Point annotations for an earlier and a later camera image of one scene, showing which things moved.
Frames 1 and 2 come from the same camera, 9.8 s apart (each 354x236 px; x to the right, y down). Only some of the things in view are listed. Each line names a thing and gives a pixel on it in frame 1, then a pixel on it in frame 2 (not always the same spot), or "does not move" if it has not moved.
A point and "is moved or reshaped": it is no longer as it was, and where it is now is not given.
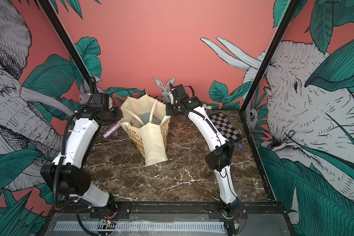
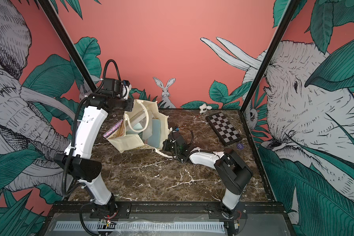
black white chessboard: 224,127 does not move
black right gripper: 168,109 to 166,146
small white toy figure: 206,107 does not move
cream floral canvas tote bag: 144,118 is moved or reshaped
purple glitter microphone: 115,128 does not move
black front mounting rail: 248,210 does not move
